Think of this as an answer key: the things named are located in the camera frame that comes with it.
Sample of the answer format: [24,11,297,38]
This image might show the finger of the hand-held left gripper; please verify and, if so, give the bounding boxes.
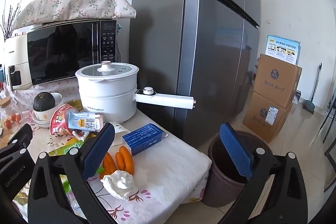
[0,123,33,161]

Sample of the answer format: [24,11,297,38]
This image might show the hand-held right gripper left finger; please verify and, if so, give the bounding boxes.
[28,122,116,224]

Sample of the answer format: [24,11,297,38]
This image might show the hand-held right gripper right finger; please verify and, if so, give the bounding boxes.
[219,122,309,224]

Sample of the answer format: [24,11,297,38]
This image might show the green snack packet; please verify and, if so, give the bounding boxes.
[49,139,87,156]

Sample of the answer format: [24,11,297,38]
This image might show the milk carton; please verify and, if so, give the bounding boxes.
[68,112,105,132]

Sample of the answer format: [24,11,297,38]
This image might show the brown trash bin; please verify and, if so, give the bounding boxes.
[202,130,275,207]

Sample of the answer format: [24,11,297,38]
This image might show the red instant noodle cup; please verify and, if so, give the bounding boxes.
[50,104,79,135]

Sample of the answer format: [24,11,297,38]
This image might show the white tissue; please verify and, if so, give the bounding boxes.
[100,170,139,201]

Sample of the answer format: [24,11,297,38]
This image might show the blue cardboard box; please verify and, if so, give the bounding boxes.
[121,123,168,156]

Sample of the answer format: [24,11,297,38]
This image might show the white dish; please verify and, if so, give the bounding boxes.
[32,114,53,128]

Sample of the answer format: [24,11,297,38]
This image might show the glass jar with cork lid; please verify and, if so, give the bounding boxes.
[0,98,23,140]

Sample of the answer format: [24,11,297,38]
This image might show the dark green squash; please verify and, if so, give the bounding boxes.
[33,92,56,112]

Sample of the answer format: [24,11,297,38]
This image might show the lower cardboard box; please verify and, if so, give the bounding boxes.
[242,91,293,143]

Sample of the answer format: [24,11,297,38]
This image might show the white bowl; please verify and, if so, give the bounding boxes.
[32,93,63,122]

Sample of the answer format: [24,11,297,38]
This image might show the white electric cooking pot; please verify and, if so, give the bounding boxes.
[75,61,197,123]

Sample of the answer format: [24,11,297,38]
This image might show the cream air fryer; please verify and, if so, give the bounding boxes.
[3,30,30,92]

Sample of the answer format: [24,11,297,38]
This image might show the glass pot lid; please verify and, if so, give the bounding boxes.
[76,61,133,77]

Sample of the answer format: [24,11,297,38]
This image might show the brown cardboard box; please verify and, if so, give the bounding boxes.
[252,53,303,109]

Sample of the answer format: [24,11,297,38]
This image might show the broom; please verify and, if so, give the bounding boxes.
[302,63,323,114]

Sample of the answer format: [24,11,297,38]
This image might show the black microwave oven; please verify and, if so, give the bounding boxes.
[26,19,118,86]

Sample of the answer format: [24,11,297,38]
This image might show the black metal chair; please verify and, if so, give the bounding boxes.
[322,93,336,193]

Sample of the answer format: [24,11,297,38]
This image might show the grey refrigerator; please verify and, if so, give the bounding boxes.
[130,0,261,147]

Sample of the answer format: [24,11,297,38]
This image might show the blue and white printed box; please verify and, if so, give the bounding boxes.
[265,35,301,65]

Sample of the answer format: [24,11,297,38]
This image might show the dried branches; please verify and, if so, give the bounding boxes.
[0,0,27,42]

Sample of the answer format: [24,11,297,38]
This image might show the floral microwave cover cloth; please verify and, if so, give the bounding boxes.
[12,0,137,30]

